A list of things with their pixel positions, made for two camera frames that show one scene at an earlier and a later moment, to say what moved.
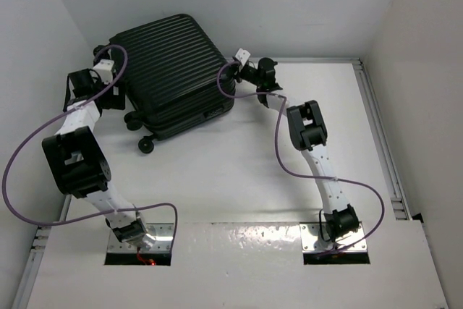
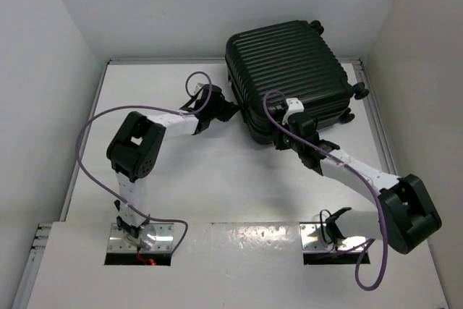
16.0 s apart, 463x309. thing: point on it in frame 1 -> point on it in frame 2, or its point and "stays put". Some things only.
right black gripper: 241,70 -> 276,140
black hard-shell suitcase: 174,78 -> 289,60
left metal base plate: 162,232 stays put
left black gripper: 114,101 -> 230,108
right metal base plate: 312,242 stays put
